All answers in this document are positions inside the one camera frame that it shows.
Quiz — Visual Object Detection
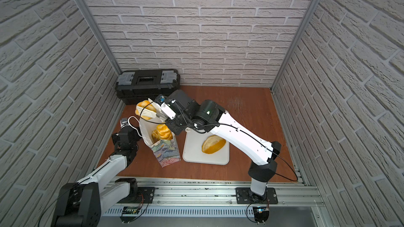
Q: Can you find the round knotted bun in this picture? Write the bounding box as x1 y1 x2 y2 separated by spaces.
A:
135 100 157 120

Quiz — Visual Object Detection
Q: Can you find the small rectangular golden loaf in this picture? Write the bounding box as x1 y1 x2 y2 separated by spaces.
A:
156 124 173 140

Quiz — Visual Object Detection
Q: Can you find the white paper bag colourful bottom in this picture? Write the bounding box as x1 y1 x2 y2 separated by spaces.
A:
128 116 181 167

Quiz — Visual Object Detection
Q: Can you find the croissant bread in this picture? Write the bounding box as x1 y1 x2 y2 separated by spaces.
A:
151 130 161 144

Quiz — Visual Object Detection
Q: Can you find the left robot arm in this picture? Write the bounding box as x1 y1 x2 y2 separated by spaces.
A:
51 118 142 227

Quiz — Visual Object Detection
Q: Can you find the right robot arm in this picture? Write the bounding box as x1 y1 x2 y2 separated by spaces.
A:
136 90 281 196

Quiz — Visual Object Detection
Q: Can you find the black plastic toolbox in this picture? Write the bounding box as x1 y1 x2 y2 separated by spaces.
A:
115 69 181 105

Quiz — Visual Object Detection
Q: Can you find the large oval crusty loaf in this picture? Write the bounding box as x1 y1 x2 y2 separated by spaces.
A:
202 135 226 154

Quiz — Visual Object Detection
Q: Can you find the left small circuit board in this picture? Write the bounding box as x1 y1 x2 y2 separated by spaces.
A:
120 207 144 223

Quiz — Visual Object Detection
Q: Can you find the small circuit board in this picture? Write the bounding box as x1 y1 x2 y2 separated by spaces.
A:
120 207 144 223
252 207 269 224

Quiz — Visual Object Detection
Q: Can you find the right small circuit board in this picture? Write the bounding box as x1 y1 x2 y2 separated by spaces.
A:
252 207 269 224

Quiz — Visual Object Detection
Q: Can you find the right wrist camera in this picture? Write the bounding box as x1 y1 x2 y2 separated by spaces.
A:
155 95 166 105

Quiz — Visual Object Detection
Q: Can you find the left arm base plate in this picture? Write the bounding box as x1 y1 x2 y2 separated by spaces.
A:
125 187 156 204

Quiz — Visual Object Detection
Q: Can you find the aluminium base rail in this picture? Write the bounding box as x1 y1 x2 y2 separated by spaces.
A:
106 177 325 220

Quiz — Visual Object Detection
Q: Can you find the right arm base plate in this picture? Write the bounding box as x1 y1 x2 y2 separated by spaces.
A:
235 187 278 205

